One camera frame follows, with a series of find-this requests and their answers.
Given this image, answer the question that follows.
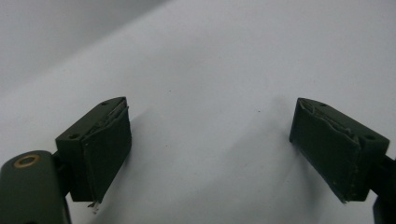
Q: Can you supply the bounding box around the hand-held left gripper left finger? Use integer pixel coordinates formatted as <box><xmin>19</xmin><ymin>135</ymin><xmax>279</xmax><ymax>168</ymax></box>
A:
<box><xmin>55</xmin><ymin>96</ymin><xmax>133</xmax><ymax>203</ymax></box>

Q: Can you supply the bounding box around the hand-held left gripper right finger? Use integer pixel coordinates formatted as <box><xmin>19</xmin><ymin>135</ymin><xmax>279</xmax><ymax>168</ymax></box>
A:
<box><xmin>289</xmin><ymin>97</ymin><xmax>391</xmax><ymax>204</ymax></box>

